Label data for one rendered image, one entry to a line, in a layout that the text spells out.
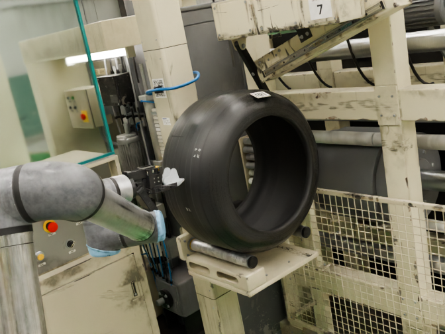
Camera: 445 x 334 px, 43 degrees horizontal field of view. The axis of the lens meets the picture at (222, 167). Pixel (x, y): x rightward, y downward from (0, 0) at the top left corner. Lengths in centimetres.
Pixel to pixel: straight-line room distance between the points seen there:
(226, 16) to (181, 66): 25
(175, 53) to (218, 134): 48
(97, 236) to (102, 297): 79
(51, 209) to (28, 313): 20
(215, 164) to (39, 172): 80
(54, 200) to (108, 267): 132
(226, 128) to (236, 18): 52
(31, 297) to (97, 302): 128
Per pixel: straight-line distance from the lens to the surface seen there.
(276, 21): 203
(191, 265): 225
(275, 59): 225
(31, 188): 110
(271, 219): 223
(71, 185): 112
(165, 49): 215
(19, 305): 114
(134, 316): 254
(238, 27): 217
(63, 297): 235
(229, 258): 204
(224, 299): 244
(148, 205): 177
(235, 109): 186
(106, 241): 166
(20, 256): 114
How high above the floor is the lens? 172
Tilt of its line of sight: 14 degrees down
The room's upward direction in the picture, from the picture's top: 11 degrees counter-clockwise
